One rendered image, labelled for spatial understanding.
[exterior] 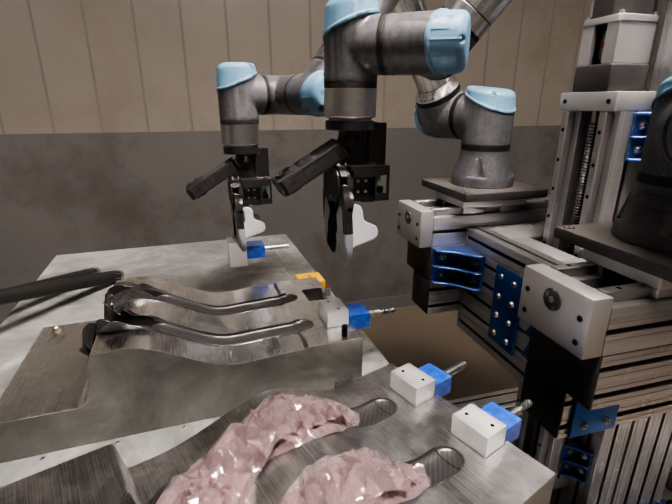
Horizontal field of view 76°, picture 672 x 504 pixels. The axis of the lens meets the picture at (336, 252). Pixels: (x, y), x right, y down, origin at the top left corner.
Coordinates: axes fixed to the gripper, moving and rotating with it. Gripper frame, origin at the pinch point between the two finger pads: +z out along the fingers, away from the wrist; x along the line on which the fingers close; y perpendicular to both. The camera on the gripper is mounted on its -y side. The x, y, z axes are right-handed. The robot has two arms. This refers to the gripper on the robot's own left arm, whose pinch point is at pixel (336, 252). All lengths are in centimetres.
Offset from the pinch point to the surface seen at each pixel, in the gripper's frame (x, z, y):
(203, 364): -6.9, 11.8, -21.7
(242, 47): 169, -47, 10
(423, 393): -19.8, 13.9, 5.5
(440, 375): -16.9, 14.0, 9.9
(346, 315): -2.5, 10.2, 1.0
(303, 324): 0.6, 12.3, -5.5
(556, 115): 158, -15, 196
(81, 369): 2.5, 14.9, -38.9
